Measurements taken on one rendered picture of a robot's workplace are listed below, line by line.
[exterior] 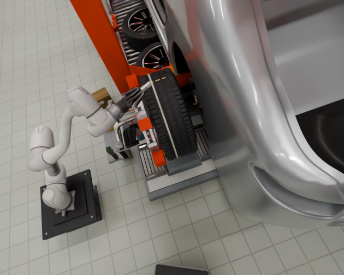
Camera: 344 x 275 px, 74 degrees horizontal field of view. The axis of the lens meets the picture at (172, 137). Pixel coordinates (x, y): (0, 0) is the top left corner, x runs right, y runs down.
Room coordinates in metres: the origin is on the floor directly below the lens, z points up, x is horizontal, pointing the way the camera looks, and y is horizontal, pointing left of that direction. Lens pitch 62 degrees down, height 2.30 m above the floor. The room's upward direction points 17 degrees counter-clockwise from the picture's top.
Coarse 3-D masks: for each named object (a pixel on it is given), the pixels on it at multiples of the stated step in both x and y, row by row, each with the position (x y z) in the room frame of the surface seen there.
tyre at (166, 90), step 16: (144, 80) 1.08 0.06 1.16; (160, 80) 1.03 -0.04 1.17; (176, 80) 0.99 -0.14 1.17; (160, 96) 0.91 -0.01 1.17; (176, 96) 0.88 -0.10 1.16; (160, 112) 0.81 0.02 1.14; (176, 112) 0.79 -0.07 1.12; (160, 128) 0.74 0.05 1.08; (176, 128) 0.72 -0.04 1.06; (192, 128) 0.70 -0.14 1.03; (176, 144) 0.67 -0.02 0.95; (192, 144) 0.65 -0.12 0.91
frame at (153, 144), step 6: (144, 102) 1.20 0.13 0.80; (144, 108) 0.91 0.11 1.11; (138, 114) 0.87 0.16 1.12; (144, 114) 0.85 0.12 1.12; (138, 120) 0.83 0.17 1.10; (144, 132) 0.77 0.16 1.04; (150, 132) 0.77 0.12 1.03; (150, 138) 0.96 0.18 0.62; (156, 138) 0.94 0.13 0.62; (150, 144) 0.71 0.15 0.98; (156, 144) 0.70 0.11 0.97; (150, 150) 0.70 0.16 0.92; (156, 150) 0.84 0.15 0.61
